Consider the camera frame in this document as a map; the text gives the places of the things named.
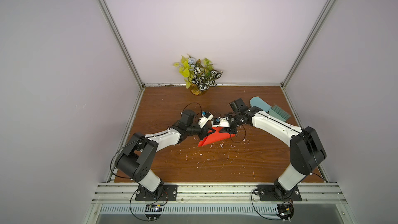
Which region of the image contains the red square paper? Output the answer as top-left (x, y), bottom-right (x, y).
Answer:
top-left (198, 127), bottom-right (236, 147)

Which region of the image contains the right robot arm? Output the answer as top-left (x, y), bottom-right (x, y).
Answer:
top-left (227, 99), bottom-right (327, 199)

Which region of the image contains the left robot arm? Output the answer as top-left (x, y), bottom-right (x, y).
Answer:
top-left (113, 110), bottom-right (215, 198)

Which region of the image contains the light blue dustpan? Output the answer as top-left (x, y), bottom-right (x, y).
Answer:
top-left (250, 96), bottom-right (272, 113)

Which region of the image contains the green hand brush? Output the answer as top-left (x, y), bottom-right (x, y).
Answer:
top-left (268, 104), bottom-right (291, 122)

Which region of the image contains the artificial plant in amber vase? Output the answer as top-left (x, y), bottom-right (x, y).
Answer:
top-left (173, 54), bottom-right (223, 96)

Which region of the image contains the left small circuit board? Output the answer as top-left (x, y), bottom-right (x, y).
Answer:
top-left (144, 204), bottom-right (163, 222)

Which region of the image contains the small circuit board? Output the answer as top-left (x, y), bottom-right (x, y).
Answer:
top-left (277, 202), bottom-right (294, 222)
top-left (144, 204), bottom-right (163, 222)

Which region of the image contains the right small circuit board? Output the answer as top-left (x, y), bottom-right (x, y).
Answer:
top-left (277, 202), bottom-right (294, 222)

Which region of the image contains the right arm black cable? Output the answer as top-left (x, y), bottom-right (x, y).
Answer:
top-left (229, 124), bottom-right (247, 144)

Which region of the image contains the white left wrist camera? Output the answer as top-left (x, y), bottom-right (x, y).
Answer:
top-left (198, 112), bottom-right (213, 129)

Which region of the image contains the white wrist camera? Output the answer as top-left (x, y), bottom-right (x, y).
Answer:
top-left (198, 112), bottom-right (213, 129)
top-left (211, 117), bottom-right (230, 128)

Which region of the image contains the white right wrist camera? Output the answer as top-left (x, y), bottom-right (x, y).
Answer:
top-left (211, 117), bottom-right (230, 128)

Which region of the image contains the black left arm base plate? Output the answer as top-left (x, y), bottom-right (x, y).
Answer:
top-left (135, 184), bottom-right (178, 201)

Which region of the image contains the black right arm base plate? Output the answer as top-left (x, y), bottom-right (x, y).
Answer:
top-left (255, 184), bottom-right (302, 202)

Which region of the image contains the aluminium front rail frame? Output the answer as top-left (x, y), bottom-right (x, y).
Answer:
top-left (84, 183), bottom-right (357, 224)

